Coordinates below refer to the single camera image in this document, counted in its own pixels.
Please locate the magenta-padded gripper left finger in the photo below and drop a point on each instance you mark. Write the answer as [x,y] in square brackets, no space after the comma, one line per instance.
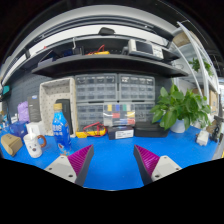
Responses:
[60,167]

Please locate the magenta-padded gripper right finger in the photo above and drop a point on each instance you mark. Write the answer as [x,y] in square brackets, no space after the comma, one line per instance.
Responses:
[163,167]

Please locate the blue drink bottle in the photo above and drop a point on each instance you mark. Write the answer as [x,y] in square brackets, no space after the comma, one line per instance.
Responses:
[61,133]

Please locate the plain black case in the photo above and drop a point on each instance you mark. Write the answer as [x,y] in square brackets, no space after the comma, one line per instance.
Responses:
[150,130]

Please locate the yellow multimeter with red leads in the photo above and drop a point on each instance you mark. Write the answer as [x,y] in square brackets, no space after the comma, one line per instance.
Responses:
[90,131]

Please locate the small white box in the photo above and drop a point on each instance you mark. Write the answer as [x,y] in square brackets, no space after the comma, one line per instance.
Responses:
[36,127]

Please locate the white power adapter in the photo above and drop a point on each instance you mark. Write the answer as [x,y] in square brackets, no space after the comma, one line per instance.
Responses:
[202,138]

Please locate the black box with white label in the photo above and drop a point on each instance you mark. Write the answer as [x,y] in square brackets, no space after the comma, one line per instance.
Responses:
[120,132]

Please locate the brown cardboard box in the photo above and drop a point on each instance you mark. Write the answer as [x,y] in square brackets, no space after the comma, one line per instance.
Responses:
[10,144]

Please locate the grey small-parts drawer cabinet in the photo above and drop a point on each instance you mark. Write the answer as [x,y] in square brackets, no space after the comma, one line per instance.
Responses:
[89,114]
[96,88]
[136,88]
[144,113]

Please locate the blue carton box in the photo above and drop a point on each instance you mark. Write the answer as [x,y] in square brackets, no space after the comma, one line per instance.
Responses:
[17,129]

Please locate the black rectangular speaker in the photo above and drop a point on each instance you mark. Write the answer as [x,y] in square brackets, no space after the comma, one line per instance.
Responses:
[66,108]

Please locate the green potted plant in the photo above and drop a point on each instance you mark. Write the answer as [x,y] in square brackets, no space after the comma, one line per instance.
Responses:
[176,106]

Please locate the dark grey upright box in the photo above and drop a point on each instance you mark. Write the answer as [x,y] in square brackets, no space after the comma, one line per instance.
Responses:
[34,108]

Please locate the purple plastic bag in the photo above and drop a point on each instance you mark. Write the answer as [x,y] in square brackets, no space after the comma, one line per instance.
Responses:
[23,111]

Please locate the white dotted storage bin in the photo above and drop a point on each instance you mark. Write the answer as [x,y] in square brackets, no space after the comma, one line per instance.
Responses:
[48,100]

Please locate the clear organizer with coloured parts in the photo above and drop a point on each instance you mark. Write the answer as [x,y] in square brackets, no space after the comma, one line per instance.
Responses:
[118,115]

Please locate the teal plastic bin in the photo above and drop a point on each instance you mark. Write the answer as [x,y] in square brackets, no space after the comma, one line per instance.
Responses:
[4,90]

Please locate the white metal rack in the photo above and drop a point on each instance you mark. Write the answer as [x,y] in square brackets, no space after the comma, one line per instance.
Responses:
[203,70]

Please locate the dark wall shelf unit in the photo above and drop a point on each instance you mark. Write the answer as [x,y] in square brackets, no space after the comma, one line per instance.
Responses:
[106,65]

